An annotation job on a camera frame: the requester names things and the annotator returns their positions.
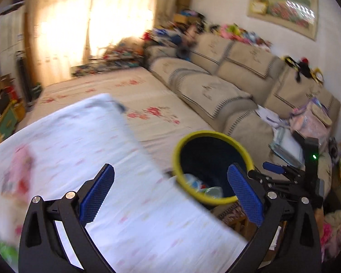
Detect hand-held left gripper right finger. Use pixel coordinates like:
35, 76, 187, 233
227, 163, 321, 273

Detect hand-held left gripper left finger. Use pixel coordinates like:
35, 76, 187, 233
18, 163, 115, 273

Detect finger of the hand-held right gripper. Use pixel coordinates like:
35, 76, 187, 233
247, 170, 302, 194
263, 162, 304, 176

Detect black bin with yellow rim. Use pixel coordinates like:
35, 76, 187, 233
172, 131, 255, 205

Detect small white yogurt bottle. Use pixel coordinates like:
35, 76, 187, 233
185, 173, 206, 191

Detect stack of papers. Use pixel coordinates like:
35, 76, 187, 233
256, 105, 305, 164

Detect pink plastic bag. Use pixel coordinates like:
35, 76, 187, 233
289, 98, 333, 146

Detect white dotted tablecloth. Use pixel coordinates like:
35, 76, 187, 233
0, 93, 249, 273

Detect beige sofa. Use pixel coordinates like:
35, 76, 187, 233
144, 31, 341, 205

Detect yellow and black toy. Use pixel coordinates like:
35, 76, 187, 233
283, 55, 325, 85

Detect cream floral sheet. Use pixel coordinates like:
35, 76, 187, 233
25, 67, 218, 172

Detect yellow and teal television cabinet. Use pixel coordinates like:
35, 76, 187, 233
0, 102, 26, 151

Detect dark green box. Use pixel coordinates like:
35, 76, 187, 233
31, 83, 43, 101

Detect black tower fan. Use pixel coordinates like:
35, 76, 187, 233
15, 51, 34, 109

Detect pile of plush toys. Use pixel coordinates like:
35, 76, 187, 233
209, 23, 273, 48

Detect framed landscape picture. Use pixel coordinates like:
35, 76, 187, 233
247, 0, 319, 41

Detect cream patterned curtains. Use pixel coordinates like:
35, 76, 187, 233
25, 0, 157, 83

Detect stack of cardboard boxes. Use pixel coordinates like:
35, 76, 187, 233
175, 0, 191, 23

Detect white standing air conditioner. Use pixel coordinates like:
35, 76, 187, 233
0, 1, 27, 63

